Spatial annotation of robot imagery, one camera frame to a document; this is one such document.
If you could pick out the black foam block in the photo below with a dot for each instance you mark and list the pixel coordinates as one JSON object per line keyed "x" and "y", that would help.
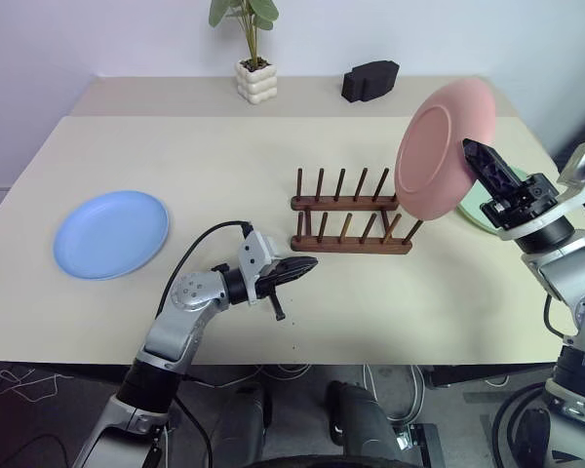
{"x": 370, "y": 80}

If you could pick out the green leafy plant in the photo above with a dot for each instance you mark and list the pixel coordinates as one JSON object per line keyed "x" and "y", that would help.
{"x": 246, "y": 14}

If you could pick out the pink plate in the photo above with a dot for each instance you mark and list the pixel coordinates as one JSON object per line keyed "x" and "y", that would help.
{"x": 434, "y": 146}

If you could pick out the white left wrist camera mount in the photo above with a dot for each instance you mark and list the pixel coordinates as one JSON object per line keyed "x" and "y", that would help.
{"x": 253, "y": 253}

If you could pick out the blue plate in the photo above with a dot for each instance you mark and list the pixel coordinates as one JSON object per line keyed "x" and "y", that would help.
{"x": 109, "y": 236}

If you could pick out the dark rounded shape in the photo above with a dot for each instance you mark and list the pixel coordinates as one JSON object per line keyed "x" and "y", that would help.
{"x": 361, "y": 419}
{"x": 239, "y": 424}

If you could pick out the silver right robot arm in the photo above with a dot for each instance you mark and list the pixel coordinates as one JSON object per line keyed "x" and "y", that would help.
{"x": 565, "y": 263}

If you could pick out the white bubble plant pot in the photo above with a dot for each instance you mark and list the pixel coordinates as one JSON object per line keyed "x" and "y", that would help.
{"x": 257, "y": 83}

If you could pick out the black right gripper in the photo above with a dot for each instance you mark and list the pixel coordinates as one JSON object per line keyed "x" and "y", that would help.
{"x": 521, "y": 205}

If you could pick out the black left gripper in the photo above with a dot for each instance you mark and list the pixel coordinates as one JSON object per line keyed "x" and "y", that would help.
{"x": 277, "y": 302}

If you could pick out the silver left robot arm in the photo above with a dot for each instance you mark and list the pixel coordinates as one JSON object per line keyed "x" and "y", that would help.
{"x": 195, "y": 292}

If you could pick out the white thread on floor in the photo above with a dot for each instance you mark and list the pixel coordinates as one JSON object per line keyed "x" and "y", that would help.
{"x": 24, "y": 382}

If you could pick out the wooden dish rack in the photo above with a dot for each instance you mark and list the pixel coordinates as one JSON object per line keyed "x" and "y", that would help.
{"x": 351, "y": 242}

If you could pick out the green plate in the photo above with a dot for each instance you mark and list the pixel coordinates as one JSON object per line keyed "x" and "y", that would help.
{"x": 470, "y": 209}

